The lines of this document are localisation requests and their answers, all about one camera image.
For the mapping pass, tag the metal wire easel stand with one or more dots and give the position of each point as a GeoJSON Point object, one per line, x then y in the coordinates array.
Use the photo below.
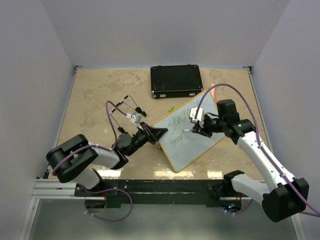
{"type": "Point", "coordinates": [128, 105]}

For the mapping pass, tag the pink small object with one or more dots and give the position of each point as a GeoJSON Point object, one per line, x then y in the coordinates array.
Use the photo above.
{"type": "Point", "coordinates": [212, 91]}

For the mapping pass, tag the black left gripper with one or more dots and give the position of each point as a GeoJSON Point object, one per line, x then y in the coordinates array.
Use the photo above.
{"type": "Point", "coordinates": [153, 134]}

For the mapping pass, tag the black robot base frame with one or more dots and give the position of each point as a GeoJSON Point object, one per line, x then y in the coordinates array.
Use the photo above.
{"type": "Point", "coordinates": [162, 192]}

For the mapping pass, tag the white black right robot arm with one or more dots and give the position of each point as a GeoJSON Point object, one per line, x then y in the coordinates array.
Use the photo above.
{"type": "Point", "coordinates": [281, 195]}

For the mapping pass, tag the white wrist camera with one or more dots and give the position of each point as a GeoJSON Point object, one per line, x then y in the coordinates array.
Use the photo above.
{"type": "Point", "coordinates": [197, 115]}
{"type": "Point", "coordinates": [136, 118]}

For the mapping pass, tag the black hard case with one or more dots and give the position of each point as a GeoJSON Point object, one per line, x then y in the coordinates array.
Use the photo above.
{"type": "Point", "coordinates": [175, 81]}

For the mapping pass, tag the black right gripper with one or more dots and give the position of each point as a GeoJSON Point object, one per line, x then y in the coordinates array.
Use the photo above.
{"type": "Point", "coordinates": [197, 129]}

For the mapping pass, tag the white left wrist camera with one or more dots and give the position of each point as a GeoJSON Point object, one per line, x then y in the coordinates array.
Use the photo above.
{"type": "Point", "coordinates": [136, 118]}

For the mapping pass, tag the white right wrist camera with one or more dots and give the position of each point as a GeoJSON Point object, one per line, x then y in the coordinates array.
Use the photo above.
{"type": "Point", "coordinates": [197, 115]}

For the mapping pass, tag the yellow framed whiteboard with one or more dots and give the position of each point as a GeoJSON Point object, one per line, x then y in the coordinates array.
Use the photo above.
{"type": "Point", "coordinates": [183, 148]}

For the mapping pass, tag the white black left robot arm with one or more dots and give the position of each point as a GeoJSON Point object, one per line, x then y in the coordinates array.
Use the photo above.
{"type": "Point", "coordinates": [70, 161]}

